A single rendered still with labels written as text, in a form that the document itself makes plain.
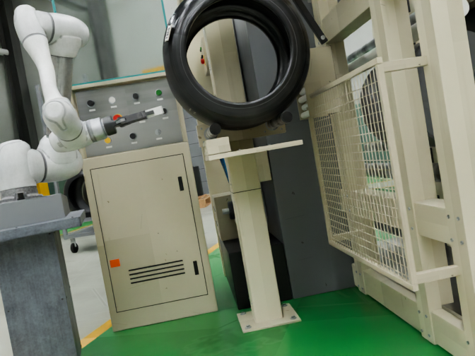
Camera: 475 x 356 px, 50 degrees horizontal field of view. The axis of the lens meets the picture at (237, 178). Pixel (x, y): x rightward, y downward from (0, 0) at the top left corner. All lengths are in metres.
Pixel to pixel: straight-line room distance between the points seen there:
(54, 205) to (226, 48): 1.02
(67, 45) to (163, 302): 1.34
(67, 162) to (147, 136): 0.45
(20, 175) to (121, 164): 0.53
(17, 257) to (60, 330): 0.36
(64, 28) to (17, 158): 0.60
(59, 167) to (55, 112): 0.65
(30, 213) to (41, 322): 0.47
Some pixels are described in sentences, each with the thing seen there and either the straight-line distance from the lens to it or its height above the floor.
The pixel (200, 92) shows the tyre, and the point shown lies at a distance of 1.96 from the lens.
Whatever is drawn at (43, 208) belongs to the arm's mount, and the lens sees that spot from 2.34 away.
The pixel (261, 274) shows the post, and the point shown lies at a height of 0.23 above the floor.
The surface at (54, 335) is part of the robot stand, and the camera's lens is 2.44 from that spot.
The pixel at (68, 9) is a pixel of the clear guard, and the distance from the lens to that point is 2.86.
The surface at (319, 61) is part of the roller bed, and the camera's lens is 2.37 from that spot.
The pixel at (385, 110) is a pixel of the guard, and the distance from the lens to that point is 1.57.
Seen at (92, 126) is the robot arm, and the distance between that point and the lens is 2.05.
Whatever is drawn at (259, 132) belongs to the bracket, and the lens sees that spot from 2.32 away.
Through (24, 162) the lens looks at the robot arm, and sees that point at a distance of 2.43.
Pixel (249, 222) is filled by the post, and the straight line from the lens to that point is 2.35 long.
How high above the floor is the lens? 0.79
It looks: 3 degrees down
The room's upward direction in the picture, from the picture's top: 10 degrees counter-clockwise
